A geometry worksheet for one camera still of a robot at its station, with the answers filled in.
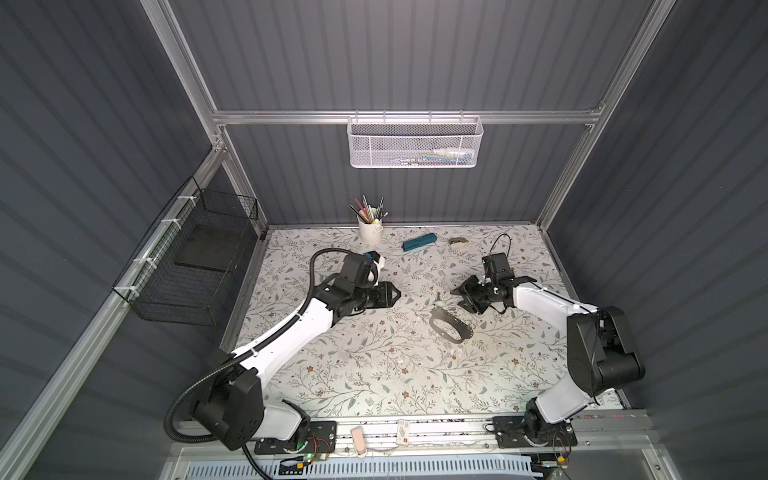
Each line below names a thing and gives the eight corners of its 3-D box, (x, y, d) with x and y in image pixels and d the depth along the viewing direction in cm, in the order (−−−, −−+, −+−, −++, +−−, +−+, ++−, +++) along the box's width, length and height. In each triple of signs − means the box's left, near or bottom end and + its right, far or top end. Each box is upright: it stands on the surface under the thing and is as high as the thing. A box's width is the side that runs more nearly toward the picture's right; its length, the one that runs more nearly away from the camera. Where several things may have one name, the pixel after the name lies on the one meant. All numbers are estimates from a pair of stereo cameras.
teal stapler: (404, 252, 115) (404, 248, 113) (400, 245, 117) (400, 241, 116) (437, 241, 118) (438, 238, 117) (433, 235, 121) (433, 231, 119)
